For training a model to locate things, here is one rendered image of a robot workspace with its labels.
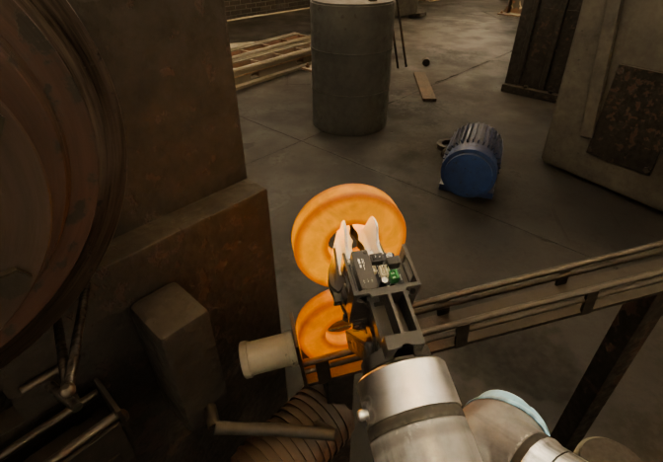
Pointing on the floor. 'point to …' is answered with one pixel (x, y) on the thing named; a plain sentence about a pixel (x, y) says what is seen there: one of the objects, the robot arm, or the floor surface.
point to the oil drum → (351, 61)
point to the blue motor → (473, 161)
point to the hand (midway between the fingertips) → (349, 227)
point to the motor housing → (299, 406)
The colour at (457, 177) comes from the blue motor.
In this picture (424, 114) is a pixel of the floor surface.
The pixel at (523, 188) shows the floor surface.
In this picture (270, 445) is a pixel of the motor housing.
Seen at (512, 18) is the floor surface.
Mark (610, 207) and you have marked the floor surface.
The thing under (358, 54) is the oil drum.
